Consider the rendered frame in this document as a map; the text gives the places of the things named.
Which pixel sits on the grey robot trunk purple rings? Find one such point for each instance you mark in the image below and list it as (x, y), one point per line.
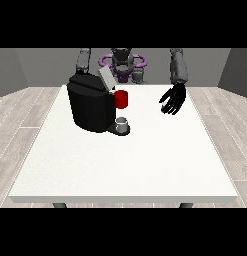
(121, 63)

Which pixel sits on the pale grey machine lid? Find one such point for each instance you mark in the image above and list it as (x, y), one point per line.
(107, 77)

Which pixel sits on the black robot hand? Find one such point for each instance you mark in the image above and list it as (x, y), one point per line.
(176, 96)

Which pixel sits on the black coffee machine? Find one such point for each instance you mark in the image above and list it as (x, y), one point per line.
(90, 105)

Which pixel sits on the small grey cup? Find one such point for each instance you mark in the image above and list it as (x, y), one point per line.
(122, 124)

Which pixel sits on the red pod holder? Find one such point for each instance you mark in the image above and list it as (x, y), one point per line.
(121, 99)

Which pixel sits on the dark table leg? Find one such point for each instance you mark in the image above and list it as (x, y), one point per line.
(186, 205)
(59, 205)

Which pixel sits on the small grey coffee pod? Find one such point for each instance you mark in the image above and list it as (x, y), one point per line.
(138, 77)

